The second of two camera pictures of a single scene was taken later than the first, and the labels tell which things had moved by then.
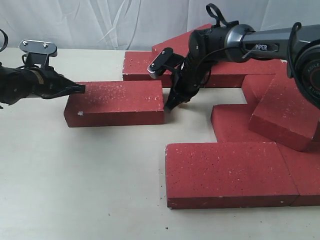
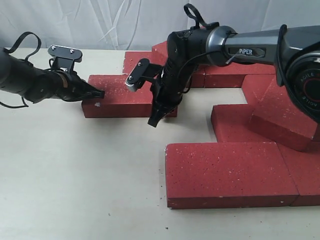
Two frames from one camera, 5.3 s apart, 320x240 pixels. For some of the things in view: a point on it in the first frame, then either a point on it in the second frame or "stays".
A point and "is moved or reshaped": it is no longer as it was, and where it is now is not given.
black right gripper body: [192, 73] to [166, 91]
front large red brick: [227, 175] stays
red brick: [304, 169] stays
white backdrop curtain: [138, 25] stays
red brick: [231, 124] stays
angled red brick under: [254, 86] stays
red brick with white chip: [121, 103] is moved or reshaped
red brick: [180, 45] is moved or reshaped
